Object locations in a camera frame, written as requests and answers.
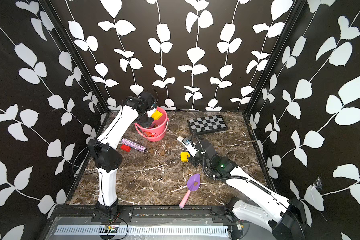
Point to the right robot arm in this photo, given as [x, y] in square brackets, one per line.
[285, 218]

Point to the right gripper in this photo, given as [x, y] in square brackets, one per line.
[196, 156]

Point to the black front rail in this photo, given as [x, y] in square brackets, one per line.
[219, 214]

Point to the white slotted cable duct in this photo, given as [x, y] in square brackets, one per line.
[93, 230]

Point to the pink plastic bucket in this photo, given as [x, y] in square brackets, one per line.
[158, 128]

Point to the purple round trowel pink handle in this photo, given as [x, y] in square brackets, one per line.
[193, 184]

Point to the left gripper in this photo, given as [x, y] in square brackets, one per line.
[148, 125]

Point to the yellow shovel wooden handle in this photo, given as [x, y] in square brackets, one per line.
[185, 156]

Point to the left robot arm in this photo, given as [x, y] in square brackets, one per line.
[104, 148]

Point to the purple glitter microphone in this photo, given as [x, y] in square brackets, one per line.
[133, 145]

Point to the black white checkerboard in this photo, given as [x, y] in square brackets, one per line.
[207, 125]

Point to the red small block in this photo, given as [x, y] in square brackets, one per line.
[126, 148]

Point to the yellow shovel blue tip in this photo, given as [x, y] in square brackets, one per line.
[157, 115]

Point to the small circuit board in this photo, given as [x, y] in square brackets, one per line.
[108, 230]

